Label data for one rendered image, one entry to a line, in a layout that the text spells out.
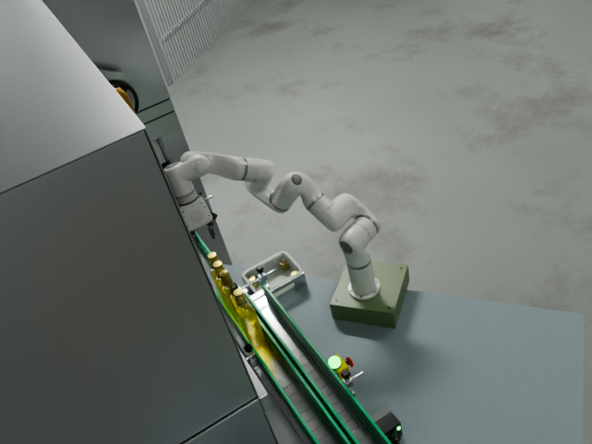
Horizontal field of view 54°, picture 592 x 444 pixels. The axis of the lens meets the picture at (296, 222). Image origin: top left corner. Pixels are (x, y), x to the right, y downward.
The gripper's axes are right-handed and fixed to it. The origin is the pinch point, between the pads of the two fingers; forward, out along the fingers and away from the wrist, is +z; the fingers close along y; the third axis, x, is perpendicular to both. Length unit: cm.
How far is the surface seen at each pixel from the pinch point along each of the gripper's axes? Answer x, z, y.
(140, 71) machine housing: 71, -51, 14
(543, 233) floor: 45, 118, 191
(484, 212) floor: 80, 108, 179
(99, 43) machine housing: 67, -68, 2
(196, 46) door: 459, -7, 139
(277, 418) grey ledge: -43, 50, -8
